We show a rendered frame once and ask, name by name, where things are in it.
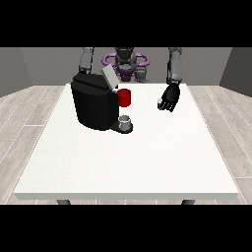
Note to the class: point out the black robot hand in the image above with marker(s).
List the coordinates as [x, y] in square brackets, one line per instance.
[170, 96]

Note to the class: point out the small grey coffee pod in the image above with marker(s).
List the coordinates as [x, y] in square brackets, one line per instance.
[159, 104]

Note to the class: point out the red pod holder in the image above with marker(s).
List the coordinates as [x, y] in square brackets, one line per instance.
[124, 97]

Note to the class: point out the pale grey machine lid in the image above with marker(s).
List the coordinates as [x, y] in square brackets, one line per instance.
[109, 76]

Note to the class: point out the black coffee machine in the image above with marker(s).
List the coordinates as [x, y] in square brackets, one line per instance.
[95, 101]

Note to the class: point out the small grey cup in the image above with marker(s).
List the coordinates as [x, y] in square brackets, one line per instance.
[125, 122]

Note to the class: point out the grey robot trunk purple rings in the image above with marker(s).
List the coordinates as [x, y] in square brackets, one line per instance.
[124, 67]

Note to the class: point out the dark table leg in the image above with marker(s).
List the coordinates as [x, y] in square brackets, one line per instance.
[188, 202]
[63, 202]

